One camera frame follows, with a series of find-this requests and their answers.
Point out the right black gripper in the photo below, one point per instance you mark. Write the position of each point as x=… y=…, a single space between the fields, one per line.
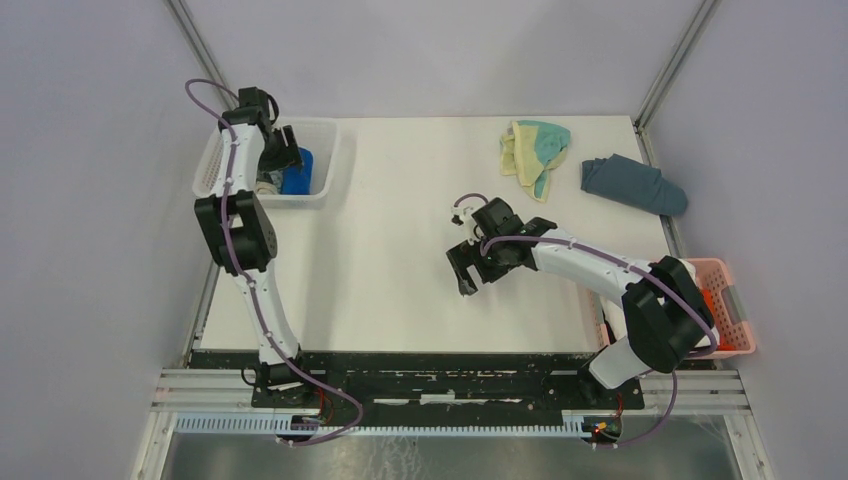
x=468 y=253

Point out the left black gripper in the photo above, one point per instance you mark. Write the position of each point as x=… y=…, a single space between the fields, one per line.
x=288 y=156

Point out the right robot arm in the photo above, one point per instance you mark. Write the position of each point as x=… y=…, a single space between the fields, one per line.
x=666 y=317

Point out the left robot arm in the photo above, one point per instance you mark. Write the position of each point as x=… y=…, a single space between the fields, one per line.
x=239 y=233

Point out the patterned rolled towel right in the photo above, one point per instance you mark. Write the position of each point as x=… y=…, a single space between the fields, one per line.
x=269 y=182

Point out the white plastic basket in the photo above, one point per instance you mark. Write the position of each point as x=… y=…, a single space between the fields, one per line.
x=320 y=136

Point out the white cloth in pink basket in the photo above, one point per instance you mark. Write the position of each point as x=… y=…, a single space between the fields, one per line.
x=614 y=318

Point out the green yellow towel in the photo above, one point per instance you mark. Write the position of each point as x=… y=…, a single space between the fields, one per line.
x=529 y=151

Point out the grey blue towel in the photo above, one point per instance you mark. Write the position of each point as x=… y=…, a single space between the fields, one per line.
x=634 y=184

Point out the pink plastic basket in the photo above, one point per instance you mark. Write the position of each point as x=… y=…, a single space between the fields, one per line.
x=713 y=275

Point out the orange item in basket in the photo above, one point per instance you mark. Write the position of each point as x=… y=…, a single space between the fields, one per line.
x=722 y=323

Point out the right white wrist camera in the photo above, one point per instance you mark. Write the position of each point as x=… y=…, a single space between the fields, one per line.
x=462 y=217

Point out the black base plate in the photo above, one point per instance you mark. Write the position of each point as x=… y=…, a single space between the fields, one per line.
x=447 y=390

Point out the white cable duct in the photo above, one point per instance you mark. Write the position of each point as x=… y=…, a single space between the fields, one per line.
x=288 y=425

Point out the aluminium frame rails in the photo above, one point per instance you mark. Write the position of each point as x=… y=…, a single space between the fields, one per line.
x=696 y=394

